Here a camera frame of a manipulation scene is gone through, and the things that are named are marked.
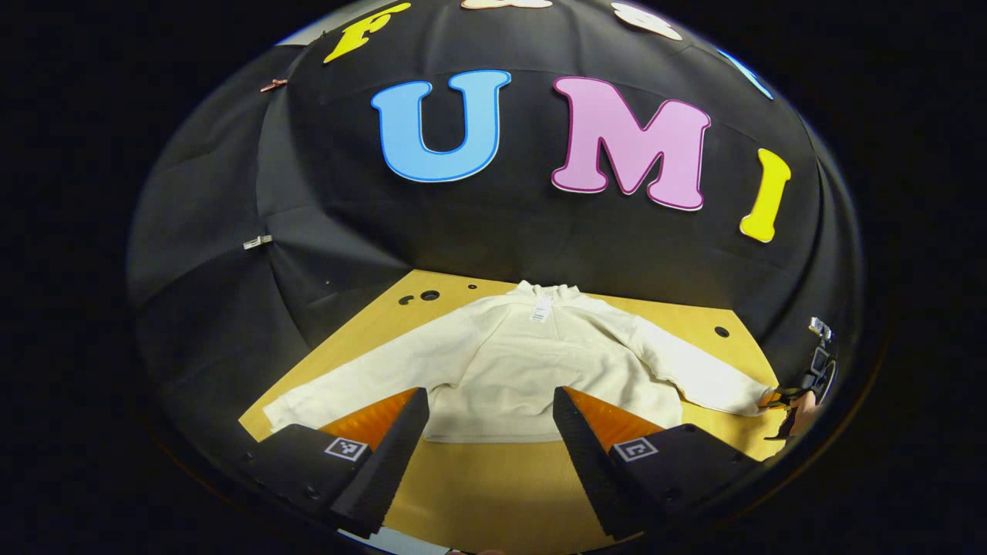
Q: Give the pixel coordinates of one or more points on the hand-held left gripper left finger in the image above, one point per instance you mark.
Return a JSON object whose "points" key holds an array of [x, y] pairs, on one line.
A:
{"points": [[393, 455]]}

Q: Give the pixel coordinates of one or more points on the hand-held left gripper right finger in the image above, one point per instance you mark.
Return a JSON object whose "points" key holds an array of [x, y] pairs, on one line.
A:
{"points": [[582, 455]]}

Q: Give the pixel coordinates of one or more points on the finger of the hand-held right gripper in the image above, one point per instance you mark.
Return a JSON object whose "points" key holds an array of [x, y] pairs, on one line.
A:
{"points": [[777, 398]]}

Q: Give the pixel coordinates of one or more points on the white sweatshirt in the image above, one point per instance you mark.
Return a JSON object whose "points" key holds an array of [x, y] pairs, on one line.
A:
{"points": [[524, 370]]}

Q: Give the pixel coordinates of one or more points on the black backdrop cloth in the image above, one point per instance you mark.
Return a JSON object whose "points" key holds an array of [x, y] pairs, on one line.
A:
{"points": [[493, 231]]}

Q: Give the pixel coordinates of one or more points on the silver clip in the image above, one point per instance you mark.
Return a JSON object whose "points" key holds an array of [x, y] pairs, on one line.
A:
{"points": [[257, 242]]}

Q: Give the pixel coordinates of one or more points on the copper clip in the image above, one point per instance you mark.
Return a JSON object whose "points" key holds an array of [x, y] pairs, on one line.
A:
{"points": [[273, 85]]}

